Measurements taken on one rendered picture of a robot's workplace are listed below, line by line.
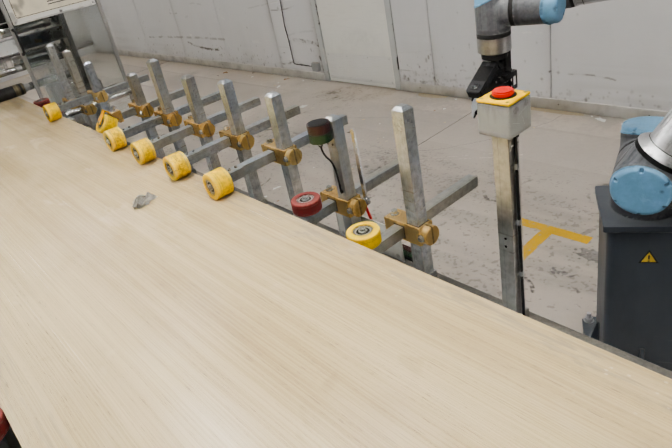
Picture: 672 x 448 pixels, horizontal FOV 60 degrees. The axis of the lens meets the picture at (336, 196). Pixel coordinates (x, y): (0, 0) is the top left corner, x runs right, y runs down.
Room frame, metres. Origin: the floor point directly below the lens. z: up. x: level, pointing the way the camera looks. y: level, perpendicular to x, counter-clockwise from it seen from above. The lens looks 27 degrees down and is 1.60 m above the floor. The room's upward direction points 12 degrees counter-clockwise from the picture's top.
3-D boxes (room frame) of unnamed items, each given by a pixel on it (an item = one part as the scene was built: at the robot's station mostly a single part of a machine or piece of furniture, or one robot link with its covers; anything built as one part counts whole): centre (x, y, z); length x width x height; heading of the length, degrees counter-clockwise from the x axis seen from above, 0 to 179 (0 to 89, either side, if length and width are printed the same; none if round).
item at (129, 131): (2.26, 0.57, 0.95); 0.50 x 0.04 x 0.04; 127
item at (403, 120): (1.21, -0.18, 0.93); 0.03 x 0.03 x 0.48; 37
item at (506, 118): (1.00, -0.34, 1.18); 0.07 x 0.07 x 0.08; 37
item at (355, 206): (1.42, -0.01, 0.85); 0.13 x 0.06 x 0.05; 37
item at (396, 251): (1.40, -0.07, 0.75); 0.26 x 0.01 x 0.10; 37
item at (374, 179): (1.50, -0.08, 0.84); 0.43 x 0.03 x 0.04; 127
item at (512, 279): (1.00, -0.34, 0.93); 0.05 x 0.05 x 0.45; 37
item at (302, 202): (1.37, 0.08, 0.85); 0.08 x 0.08 x 0.11
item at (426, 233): (1.22, -0.17, 0.84); 0.13 x 0.06 x 0.05; 37
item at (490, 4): (1.54, -0.51, 1.25); 0.10 x 0.09 x 0.12; 55
